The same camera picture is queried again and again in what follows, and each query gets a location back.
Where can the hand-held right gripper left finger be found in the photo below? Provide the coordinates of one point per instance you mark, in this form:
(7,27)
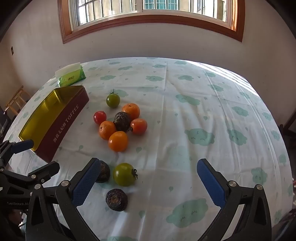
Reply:
(84,183)

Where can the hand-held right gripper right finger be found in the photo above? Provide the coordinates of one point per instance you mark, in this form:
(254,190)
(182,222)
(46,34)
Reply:
(211,183)

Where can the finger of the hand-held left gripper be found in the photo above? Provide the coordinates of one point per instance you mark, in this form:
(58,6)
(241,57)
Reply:
(23,144)
(47,170)

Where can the dark brown wrinkled fruit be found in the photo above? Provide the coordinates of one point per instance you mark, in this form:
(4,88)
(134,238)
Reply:
(116,199)
(104,172)
(122,121)

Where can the large green tomato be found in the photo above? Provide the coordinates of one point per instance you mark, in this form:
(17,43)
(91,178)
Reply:
(124,174)

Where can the red and gold tin box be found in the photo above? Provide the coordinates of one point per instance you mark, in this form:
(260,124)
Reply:
(67,120)

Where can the smooth orange tomato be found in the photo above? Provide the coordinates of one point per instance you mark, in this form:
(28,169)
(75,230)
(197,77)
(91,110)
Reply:
(118,141)

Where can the orange mandarin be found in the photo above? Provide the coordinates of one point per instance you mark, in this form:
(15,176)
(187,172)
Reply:
(131,110)
(107,129)

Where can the red tomato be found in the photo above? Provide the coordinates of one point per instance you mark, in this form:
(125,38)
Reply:
(100,117)

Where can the orange-red tomato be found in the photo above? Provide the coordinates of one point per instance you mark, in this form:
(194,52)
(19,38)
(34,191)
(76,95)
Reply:
(139,126)

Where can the small green tomato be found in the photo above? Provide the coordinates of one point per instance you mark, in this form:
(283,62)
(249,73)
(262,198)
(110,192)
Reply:
(113,100)

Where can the dark furniture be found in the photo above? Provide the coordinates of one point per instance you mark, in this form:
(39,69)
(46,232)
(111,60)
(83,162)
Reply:
(3,122)

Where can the light wooden chair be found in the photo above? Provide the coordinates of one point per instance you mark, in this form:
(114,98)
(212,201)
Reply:
(16,98)

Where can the white cloud print tablecloth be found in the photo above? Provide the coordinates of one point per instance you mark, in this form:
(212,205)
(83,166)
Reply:
(196,104)

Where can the green tissue pack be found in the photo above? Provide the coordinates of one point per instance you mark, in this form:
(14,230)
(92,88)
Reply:
(71,77)

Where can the dark wooden chair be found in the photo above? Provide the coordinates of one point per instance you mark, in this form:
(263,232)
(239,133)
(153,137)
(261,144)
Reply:
(289,125)

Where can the wooden framed window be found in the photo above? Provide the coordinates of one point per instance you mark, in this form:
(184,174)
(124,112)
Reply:
(150,23)

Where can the wall socket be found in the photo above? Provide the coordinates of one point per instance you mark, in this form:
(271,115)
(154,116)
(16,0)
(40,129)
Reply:
(12,50)

